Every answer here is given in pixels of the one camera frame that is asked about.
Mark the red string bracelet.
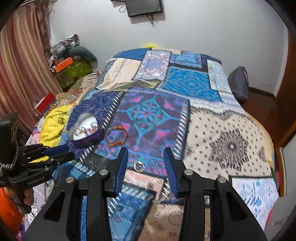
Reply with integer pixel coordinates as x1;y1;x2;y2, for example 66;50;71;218
81;126;99;136

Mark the purple heart jewelry box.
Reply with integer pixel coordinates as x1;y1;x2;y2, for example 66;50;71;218
68;113;104;148

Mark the gold ring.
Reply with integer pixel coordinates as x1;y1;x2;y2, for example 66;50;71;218
133;160;146;173

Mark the person's left hand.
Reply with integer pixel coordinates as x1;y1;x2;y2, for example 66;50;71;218
23;188;34;206

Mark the yellow cloth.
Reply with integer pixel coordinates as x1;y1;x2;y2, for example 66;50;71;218
30;104;73;163

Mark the red box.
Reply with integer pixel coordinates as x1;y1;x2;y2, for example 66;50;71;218
34;92;56;116

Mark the striped brown blanket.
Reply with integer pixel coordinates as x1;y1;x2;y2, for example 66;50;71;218
56;72;101;105

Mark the orange box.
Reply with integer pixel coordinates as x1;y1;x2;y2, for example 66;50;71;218
55;57;74;73

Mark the striped pink curtain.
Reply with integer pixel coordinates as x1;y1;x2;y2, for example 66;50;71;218
1;1;62;137

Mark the patchwork patterned bedspread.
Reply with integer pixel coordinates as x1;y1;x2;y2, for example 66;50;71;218
35;48;278;240

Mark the grey neck pillow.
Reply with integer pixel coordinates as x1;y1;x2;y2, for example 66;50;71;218
63;46;97;62

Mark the pile of clothes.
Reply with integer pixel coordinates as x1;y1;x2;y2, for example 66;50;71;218
48;34;80;62

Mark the grey backpack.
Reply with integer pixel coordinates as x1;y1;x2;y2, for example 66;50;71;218
227;66;249;103

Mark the brown wooden door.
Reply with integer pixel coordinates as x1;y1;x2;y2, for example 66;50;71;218
275;32;295;142

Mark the yellow plush toy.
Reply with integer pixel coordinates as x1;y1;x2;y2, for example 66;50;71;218
142;42;160;48

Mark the orange braided bracelet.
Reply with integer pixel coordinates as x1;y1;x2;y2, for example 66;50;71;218
104;126;129;147

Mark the small black wall monitor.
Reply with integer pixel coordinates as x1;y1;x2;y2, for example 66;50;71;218
125;0;163;17

